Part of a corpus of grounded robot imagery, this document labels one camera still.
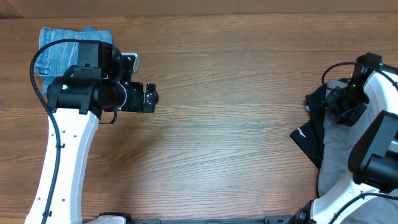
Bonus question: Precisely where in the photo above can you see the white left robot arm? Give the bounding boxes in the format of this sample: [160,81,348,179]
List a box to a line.
[25,40,159,223]

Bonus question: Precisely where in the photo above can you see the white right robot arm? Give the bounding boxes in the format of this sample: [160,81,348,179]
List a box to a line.
[287,53,397,223]

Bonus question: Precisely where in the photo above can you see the black t-shirt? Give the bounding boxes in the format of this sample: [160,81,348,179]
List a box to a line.
[289,78,349,169]

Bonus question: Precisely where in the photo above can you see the folded blue denim jeans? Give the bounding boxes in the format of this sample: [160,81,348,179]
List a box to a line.
[34,27,113,96]

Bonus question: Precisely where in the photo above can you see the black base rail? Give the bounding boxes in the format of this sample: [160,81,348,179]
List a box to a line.
[98,212,290,224]

